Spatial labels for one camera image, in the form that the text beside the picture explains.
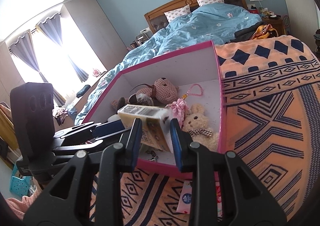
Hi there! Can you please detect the patterned pillow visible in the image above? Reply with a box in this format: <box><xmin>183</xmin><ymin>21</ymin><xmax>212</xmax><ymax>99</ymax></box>
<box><xmin>197</xmin><ymin>0</ymin><xmax>225</xmax><ymax>7</ymax></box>
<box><xmin>164</xmin><ymin>5</ymin><xmax>191</xmax><ymax>23</ymax></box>

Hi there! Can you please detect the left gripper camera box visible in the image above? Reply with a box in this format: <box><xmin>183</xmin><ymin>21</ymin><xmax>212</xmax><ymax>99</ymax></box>
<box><xmin>10</xmin><ymin>82</ymin><xmax>55</xmax><ymax>160</ymax></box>

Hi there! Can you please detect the blue floral duvet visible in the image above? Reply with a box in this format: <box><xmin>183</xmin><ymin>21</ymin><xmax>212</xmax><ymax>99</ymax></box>
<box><xmin>74</xmin><ymin>3</ymin><xmax>262</xmax><ymax>125</ymax></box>

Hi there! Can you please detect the teal plastic basket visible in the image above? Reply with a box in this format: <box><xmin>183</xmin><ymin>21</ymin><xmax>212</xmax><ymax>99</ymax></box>
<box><xmin>9</xmin><ymin>165</ymin><xmax>31</xmax><ymax>197</ymax></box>

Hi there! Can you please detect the pink tissue pack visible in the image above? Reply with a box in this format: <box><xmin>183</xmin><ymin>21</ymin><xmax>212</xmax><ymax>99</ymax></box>
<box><xmin>175</xmin><ymin>179</ymin><xmax>223</xmax><ymax>217</ymax></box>

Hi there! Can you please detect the beige plush bunny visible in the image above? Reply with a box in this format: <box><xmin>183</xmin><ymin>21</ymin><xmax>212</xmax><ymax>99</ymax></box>
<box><xmin>182</xmin><ymin>103</ymin><xmax>220</xmax><ymax>152</ymax></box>

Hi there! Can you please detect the pink cardboard box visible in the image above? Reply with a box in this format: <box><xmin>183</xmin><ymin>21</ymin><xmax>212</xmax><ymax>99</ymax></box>
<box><xmin>84</xmin><ymin>41</ymin><xmax>226</xmax><ymax>179</ymax></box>

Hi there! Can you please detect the pink brocade drawstring pouch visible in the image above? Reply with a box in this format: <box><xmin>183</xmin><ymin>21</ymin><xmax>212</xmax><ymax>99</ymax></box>
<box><xmin>165</xmin><ymin>83</ymin><xmax>203</xmax><ymax>127</ymax></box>

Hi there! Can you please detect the grey window curtain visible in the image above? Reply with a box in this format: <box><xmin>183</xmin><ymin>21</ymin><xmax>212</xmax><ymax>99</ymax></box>
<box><xmin>35</xmin><ymin>12</ymin><xmax>89</xmax><ymax>82</ymax></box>

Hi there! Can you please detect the pink sweater left forearm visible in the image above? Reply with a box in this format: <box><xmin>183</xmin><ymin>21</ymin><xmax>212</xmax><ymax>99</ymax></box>
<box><xmin>5</xmin><ymin>185</ymin><xmax>42</xmax><ymax>220</ymax></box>

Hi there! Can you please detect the yellow tissue pack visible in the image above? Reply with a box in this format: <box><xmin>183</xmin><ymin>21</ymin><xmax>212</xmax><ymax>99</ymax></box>
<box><xmin>117</xmin><ymin>104</ymin><xmax>174</xmax><ymax>153</ymax></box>

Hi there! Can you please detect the left patterned pillow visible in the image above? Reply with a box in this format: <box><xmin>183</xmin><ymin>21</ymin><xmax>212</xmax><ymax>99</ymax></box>
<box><xmin>164</xmin><ymin>5</ymin><xmax>191</xmax><ymax>23</ymax></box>

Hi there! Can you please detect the orange navy patterned blanket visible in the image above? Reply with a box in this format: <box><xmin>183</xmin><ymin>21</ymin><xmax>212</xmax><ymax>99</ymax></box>
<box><xmin>88</xmin><ymin>34</ymin><xmax>320</xmax><ymax>226</ymax></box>

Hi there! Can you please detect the brown white plush dog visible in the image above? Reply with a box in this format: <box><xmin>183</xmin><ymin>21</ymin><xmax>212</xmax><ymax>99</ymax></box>
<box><xmin>107</xmin><ymin>93</ymin><xmax>154</xmax><ymax>123</ymax></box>

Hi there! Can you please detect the right patterned pillow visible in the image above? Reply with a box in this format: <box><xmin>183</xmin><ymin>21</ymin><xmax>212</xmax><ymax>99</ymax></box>
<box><xmin>197</xmin><ymin>0</ymin><xmax>225</xmax><ymax>7</ymax></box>

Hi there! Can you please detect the wooden headboard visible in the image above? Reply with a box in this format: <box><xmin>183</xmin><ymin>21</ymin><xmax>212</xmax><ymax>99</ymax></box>
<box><xmin>144</xmin><ymin>0</ymin><xmax>248</xmax><ymax>34</ymax></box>

